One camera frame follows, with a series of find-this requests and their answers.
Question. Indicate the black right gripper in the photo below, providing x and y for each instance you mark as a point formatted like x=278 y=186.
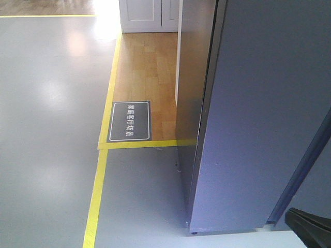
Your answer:
x=313 y=230

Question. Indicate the open fridge door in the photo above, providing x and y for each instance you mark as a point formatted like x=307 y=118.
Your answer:
x=270 y=94

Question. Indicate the dark grey fridge body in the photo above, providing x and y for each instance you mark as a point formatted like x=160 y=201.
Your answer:
x=202 y=24

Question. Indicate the grey floor sign sticker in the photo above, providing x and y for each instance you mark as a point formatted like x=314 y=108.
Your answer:
x=130 y=121

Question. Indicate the white panelled cabinet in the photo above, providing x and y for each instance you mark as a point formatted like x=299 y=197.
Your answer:
x=149 y=16

